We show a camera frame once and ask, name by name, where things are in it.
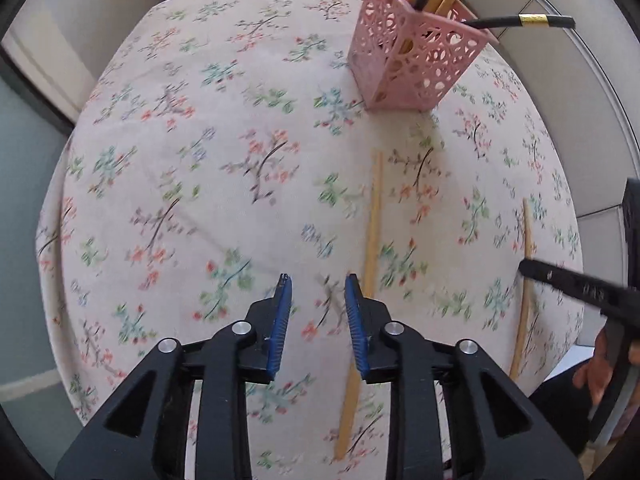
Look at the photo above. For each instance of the white kitchen cabinet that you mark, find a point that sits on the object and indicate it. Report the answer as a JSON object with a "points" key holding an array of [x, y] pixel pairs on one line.
{"points": [[575, 110]]}

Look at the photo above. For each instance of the pink perforated utensil basket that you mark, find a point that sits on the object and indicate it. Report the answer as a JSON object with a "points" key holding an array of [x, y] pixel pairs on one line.
{"points": [[415, 65]]}

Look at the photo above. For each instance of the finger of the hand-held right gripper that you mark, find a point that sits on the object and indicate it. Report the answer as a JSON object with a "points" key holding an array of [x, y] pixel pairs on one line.
{"points": [[575, 285]]}

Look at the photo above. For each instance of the person's right hand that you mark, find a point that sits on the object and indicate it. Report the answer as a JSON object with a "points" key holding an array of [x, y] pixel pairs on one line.
{"points": [[595, 375]]}

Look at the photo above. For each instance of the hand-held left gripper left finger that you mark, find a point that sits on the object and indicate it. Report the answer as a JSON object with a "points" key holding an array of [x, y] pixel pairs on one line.
{"points": [[280, 330]]}

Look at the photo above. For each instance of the dark cloth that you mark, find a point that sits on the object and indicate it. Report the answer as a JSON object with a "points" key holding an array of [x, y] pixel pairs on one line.
{"points": [[555, 420]]}

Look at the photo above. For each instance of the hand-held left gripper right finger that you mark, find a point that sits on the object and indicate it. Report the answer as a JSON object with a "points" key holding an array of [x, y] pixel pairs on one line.
{"points": [[356, 330]]}

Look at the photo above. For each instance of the floral tablecloth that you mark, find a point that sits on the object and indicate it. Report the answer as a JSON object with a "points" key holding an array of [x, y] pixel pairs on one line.
{"points": [[200, 185]]}

